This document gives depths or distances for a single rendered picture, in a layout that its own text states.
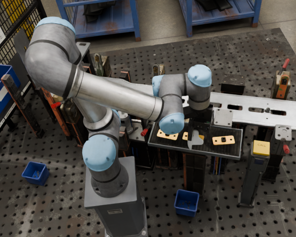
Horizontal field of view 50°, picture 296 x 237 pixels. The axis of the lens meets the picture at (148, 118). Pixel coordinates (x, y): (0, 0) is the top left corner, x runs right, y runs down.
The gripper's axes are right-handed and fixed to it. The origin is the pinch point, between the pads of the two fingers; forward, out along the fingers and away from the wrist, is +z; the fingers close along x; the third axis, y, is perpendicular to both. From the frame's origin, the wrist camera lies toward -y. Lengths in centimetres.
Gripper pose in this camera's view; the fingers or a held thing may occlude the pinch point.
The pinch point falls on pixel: (192, 135)
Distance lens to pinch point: 130.6
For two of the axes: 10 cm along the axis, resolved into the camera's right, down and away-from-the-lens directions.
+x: 3.3, -7.4, 5.8
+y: 9.4, 1.9, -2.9
